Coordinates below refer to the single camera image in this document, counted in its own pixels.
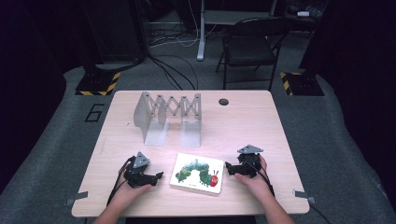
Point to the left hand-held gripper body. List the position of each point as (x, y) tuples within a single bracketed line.
[(140, 161)]

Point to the person's left hand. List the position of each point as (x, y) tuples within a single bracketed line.
[(130, 196)]

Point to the white-legged grey desk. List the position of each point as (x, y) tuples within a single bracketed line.
[(201, 37)]

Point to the yellow-black striped stand base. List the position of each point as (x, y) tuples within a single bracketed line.
[(99, 83), (303, 84)]

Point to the grey expandable metal book rack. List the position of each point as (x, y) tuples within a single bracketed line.
[(155, 133)]

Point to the grey table clamp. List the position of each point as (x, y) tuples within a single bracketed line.
[(77, 196), (303, 196)]

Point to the white caterpillar picture book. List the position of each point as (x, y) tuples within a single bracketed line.
[(193, 161)]

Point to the black folding chair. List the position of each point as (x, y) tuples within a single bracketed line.
[(249, 49)]

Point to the dark cabinet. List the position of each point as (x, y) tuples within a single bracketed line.
[(118, 31)]

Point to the person's right hand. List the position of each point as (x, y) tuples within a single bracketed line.
[(260, 186)]

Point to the small white device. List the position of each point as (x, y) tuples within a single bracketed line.
[(303, 13)]

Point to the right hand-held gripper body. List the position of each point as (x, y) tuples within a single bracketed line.
[(250, 160)]

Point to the dark round table grommet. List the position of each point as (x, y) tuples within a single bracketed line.
[(223, 102)]

